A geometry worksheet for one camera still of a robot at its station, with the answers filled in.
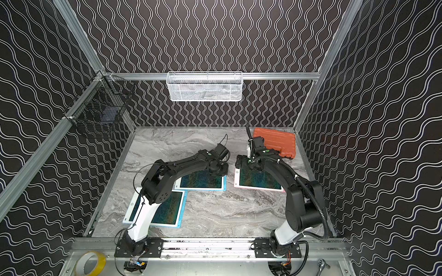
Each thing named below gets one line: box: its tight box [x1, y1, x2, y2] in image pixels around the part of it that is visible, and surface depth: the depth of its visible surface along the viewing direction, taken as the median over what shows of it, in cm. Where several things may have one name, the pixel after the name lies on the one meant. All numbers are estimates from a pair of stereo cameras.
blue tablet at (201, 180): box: [172, 169, 227, 192], surface depth 96 cm
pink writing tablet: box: [233, 155, 286, 193], surface depth 97 cm
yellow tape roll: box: [74, 251, 107, 276], surface depth 71 cm
